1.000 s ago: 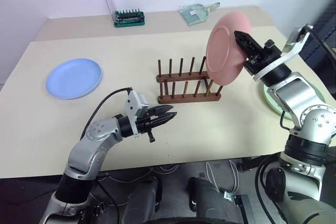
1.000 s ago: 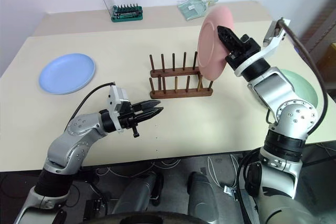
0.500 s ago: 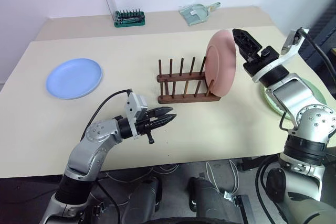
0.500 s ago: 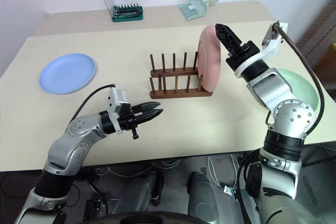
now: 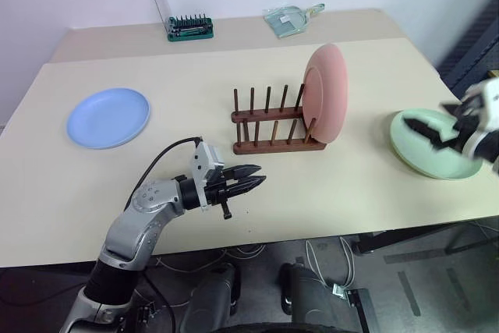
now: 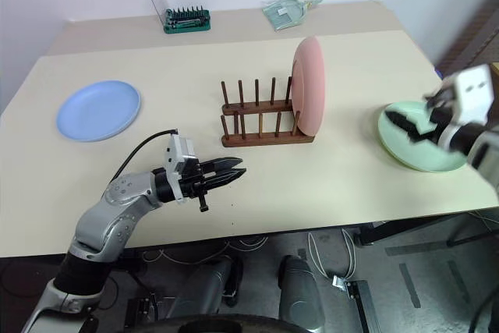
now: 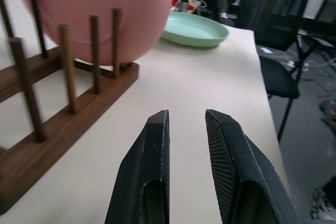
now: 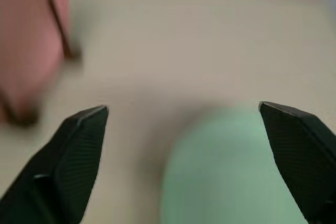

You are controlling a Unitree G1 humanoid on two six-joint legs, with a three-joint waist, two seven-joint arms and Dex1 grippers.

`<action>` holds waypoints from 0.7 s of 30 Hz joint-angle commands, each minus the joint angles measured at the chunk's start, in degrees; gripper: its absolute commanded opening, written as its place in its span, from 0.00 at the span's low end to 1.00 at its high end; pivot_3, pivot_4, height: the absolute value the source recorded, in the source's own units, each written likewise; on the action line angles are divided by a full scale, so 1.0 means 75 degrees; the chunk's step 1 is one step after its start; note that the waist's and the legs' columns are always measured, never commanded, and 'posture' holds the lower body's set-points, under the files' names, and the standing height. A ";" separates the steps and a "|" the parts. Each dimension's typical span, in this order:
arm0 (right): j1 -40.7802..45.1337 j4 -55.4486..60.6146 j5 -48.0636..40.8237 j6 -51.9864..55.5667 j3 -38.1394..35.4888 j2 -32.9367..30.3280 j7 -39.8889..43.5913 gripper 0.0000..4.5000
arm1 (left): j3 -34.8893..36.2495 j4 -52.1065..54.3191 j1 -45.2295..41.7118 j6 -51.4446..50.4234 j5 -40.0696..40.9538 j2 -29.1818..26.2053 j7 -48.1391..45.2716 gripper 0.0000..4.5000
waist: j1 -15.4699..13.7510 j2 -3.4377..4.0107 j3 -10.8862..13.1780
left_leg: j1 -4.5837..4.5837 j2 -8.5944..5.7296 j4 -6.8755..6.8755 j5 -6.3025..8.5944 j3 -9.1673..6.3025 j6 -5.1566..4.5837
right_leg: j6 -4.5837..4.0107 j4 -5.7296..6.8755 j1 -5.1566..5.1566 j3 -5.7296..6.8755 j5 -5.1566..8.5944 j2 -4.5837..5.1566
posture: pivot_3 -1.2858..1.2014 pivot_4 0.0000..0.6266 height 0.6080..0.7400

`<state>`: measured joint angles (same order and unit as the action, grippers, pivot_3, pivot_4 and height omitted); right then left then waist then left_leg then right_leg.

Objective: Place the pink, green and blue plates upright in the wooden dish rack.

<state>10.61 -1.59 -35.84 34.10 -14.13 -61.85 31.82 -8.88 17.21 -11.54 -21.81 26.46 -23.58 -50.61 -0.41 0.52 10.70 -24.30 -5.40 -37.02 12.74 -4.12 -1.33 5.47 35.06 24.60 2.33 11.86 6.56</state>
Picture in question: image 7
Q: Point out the pink plate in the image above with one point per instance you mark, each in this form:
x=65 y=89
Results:
x=86 y=11

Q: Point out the wooden dish rack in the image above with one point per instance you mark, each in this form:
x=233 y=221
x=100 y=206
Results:
x=55 y=108

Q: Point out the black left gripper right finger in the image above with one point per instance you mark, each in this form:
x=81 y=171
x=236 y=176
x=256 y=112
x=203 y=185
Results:
x=249 y=171

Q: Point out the black mesh chair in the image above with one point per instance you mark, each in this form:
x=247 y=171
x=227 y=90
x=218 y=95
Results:
x=325 y=9

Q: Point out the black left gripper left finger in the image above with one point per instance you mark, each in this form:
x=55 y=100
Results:
x=147 y=171

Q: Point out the red and white clutter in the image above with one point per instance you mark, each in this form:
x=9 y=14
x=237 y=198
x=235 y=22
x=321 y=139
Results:
x=185 y=2

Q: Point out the green plate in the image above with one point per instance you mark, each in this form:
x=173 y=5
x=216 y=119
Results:
x=193 y=30

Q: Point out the black office chair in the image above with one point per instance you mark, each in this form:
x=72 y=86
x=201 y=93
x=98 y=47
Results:
x=278 y=51

